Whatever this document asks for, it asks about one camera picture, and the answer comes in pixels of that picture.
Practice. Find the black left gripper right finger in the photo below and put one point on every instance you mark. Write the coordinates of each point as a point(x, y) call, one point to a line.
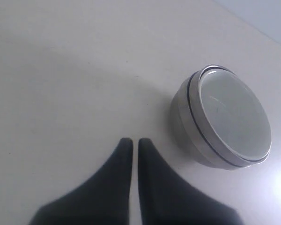
point(167, 199)

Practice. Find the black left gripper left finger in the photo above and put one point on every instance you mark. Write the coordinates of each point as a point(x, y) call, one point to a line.
point(101, 200)

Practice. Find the ribbed stainless steel bowl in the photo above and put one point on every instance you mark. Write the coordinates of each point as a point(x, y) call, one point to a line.
point(203, 125)

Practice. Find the white ceramic bowl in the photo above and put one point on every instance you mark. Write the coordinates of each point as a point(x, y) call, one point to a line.
point(235, 114)

